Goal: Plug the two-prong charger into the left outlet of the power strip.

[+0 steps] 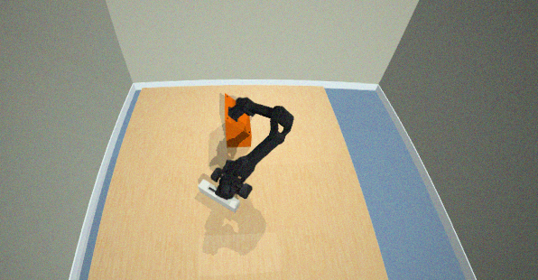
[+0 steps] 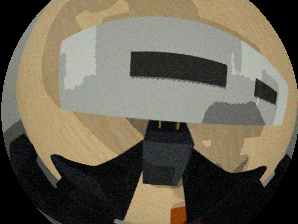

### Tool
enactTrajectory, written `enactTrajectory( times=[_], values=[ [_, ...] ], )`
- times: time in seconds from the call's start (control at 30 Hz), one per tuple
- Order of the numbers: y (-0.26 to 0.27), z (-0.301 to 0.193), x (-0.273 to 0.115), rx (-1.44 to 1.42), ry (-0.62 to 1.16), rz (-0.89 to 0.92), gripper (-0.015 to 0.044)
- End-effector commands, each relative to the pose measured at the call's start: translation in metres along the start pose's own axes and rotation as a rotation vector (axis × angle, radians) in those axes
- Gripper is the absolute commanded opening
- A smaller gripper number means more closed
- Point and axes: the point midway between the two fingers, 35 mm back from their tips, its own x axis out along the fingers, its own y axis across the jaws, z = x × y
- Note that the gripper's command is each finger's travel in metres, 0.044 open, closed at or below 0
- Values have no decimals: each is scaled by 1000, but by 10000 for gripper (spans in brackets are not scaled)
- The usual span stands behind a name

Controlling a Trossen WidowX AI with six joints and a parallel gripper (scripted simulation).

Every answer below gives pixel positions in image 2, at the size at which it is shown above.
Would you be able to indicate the black two-prong plug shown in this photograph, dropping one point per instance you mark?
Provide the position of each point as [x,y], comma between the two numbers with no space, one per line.
[166,149]

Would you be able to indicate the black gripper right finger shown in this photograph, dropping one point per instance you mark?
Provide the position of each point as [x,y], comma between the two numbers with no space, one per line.
[206,185]

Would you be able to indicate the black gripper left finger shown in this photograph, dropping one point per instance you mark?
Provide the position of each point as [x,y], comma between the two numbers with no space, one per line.
[113,181]

